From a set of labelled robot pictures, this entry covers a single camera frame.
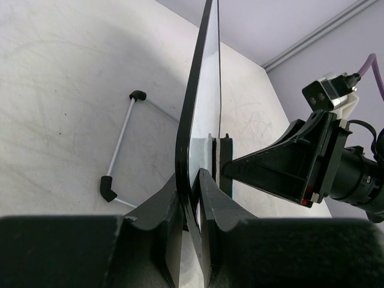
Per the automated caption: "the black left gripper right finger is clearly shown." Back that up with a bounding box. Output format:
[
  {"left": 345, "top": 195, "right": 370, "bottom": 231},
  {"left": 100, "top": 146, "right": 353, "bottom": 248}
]
[{"left": 199, "top": 169, "right": 383, "bottom": 287}]

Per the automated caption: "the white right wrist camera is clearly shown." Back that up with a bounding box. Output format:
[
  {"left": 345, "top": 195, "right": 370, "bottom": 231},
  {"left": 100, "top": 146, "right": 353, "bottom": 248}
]
[{"left": 302, "top": 73, "right": 361, "bottom": 119}]

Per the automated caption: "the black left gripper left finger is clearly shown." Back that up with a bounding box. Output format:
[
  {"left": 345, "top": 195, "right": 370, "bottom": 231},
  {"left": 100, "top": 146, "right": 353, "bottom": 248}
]
[{"left": 1, "top": 178, "right": 183, "bottom": 287}]

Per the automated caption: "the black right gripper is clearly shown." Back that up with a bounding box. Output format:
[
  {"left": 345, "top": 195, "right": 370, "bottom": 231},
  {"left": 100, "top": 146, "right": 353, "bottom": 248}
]
[{"left": 223, "top": 110, "right": 381, "bottom": 207}]

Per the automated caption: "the white whiteboard black frame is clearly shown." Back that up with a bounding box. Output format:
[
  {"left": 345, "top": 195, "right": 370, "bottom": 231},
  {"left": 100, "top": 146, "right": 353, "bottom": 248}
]
[{"left": 175, "top": 1, "right": 221, "bottom": 283}]

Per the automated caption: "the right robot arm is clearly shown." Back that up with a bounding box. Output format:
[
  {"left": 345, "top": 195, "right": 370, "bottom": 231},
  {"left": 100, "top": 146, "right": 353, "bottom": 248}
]
[{"left": 221, "top": 110, "right": 383, "bottom": 223}]

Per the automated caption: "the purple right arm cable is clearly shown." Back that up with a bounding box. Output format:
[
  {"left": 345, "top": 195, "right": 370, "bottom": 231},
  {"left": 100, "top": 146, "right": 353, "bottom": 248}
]
[{"left": 355, "top": 53, "right": 384, "bottom": 104}]

